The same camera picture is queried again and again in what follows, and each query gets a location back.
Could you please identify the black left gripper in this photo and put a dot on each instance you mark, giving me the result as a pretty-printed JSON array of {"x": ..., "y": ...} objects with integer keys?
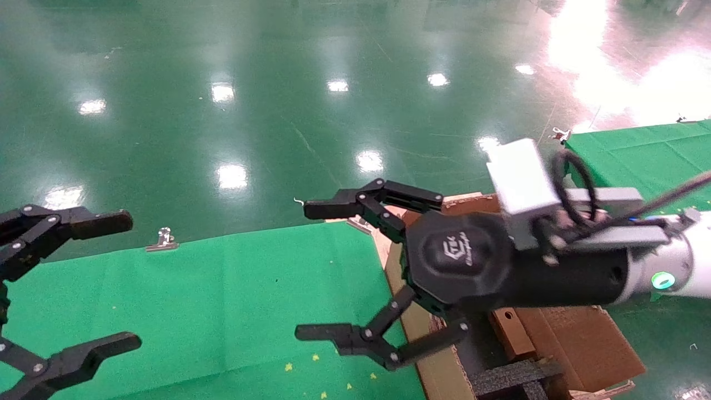
[{"x": 3, "y": 305}]

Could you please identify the black foam insert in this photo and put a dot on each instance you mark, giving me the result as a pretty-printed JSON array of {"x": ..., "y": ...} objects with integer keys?
[{"x": 511, "y": 379}]

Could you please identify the small green table cloth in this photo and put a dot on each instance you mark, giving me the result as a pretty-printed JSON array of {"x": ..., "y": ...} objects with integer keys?
[{"x": 639, "y": 155}]

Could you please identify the large open cardboard carton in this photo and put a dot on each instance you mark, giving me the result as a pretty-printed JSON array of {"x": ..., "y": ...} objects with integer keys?
[{"x": 583, "y": 344}]

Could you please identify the metal binder clip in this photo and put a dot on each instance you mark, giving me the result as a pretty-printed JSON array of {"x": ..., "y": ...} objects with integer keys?
[
  {"x": 684, "y": 119},
  {"x": 561, "y": 134},
  {"x": 164, "y": 241},
  {"x": 358, "y": 225}
]

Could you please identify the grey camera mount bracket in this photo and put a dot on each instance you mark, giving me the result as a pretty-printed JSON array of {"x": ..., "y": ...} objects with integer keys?
[{"x": 616, "y": 236}]

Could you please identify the small brown cardboard box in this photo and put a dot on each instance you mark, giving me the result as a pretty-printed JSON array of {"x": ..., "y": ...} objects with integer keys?
[{"x": 514, "y": 336}]

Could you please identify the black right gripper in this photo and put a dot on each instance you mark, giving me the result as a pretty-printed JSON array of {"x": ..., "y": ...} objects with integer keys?
[{"x": 461, "y": 261}]

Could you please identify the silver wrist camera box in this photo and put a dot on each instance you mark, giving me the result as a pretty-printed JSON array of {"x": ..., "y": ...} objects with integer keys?
[{"x": 522, "y": 178}]

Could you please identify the large green table cloth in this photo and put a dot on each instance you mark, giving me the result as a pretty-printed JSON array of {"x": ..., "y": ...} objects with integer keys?
[{"x": 211, "y": 300}]

